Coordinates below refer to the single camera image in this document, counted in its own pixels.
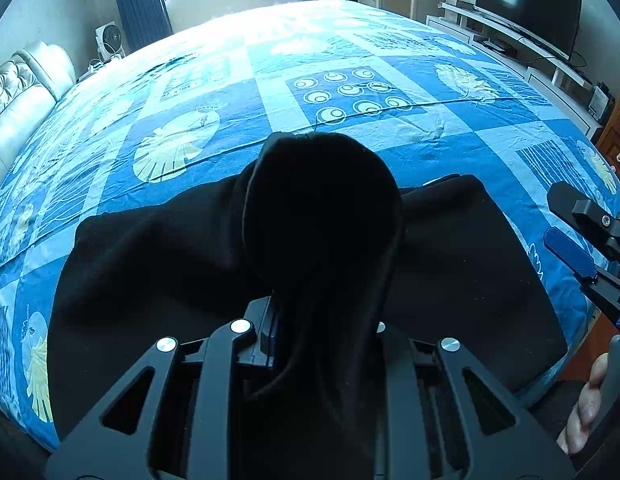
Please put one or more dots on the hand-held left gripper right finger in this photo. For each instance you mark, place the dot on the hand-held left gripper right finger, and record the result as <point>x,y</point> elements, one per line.
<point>404,385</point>

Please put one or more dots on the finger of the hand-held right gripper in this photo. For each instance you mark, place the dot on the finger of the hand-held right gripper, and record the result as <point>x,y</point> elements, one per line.
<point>569,252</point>
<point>589,215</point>

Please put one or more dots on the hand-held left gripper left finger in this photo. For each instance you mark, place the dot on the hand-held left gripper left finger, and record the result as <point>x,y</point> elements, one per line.
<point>271,332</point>

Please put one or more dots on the black pants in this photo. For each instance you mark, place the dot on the black pants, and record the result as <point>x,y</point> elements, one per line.
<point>320,220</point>

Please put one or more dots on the person's right hand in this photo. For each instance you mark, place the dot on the person's right hand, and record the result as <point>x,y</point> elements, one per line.
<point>582,415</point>

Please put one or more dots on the brown wooden cabinet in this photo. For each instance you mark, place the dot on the brown wooden cabinet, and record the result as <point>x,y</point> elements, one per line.
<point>614,145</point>

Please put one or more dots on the white television stand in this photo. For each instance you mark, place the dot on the white television stand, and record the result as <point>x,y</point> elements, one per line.
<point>539,67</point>

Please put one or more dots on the black flat television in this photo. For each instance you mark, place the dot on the black flat television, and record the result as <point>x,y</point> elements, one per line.
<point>529,0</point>

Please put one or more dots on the blue printed bedsheet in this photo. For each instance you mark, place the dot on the blue printed bedsheet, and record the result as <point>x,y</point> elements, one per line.
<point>340,45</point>

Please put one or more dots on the white box fan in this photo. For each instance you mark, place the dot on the white box fan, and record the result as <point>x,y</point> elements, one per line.
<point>109,40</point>

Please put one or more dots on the beige tufted leather headboard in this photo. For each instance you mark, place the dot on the beige tufted leather headboard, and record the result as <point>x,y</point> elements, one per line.
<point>20,95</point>

